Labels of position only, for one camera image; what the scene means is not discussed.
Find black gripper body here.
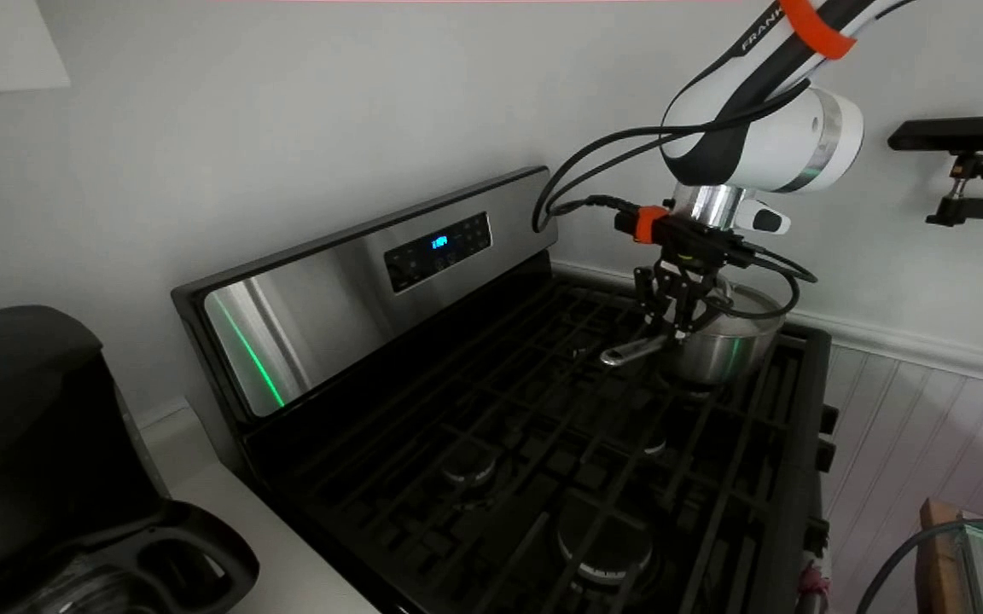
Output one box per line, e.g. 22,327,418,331
658,249,735,294

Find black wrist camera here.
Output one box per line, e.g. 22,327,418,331
624,201,758,269

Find black coffee maker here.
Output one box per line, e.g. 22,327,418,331
0,304,263,614

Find white wall cabinet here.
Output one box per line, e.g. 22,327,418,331
0,0,71,98

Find orange cable strap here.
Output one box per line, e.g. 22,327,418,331
777,0,859,62

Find silver saucepan with long handle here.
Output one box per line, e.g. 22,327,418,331
598,282,792,389

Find white kitchen counter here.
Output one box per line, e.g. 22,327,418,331
135,396,381,614

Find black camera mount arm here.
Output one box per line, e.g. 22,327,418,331
885,113,983,234

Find black floor cable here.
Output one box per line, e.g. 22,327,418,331
853,514,972,614

